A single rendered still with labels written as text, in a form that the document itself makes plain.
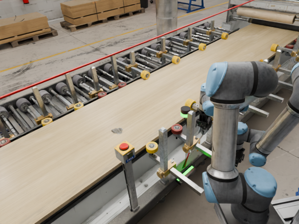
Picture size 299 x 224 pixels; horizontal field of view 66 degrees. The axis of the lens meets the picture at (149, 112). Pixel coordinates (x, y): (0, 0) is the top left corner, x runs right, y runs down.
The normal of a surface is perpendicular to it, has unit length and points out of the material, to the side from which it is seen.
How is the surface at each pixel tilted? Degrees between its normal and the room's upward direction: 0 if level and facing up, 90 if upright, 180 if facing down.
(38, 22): 90
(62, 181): 0
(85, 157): 0
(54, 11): 90
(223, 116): 70
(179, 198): 0
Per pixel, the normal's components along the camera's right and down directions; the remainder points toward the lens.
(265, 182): 0.07, -0.79
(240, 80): -0.08, 0.18
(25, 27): 0.65, 0.43
